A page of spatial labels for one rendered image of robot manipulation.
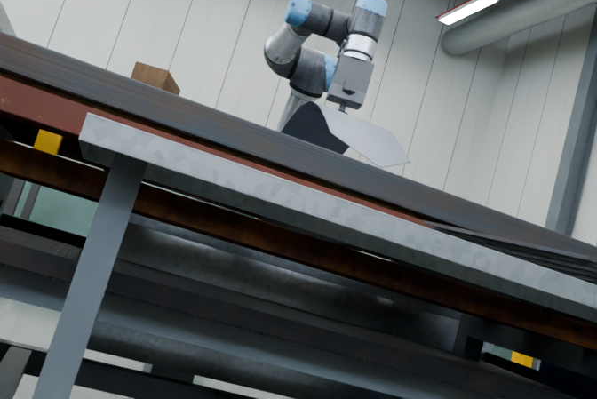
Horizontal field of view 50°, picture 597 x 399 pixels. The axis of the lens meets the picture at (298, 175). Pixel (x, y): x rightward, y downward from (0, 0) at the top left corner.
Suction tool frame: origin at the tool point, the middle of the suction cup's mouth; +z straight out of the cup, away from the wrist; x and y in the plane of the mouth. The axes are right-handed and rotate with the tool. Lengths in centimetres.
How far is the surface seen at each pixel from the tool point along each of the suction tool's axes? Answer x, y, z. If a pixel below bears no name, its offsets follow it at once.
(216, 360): 37, -10, 67
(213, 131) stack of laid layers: -46, -24, 19
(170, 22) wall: 971, -236, -314
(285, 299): 40, 4, 46
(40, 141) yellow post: 4, -65, 25
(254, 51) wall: 1010, -79, -323
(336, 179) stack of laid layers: -40.9, -2.0, 19.8
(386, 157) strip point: -27.0, 8.3, 10.7
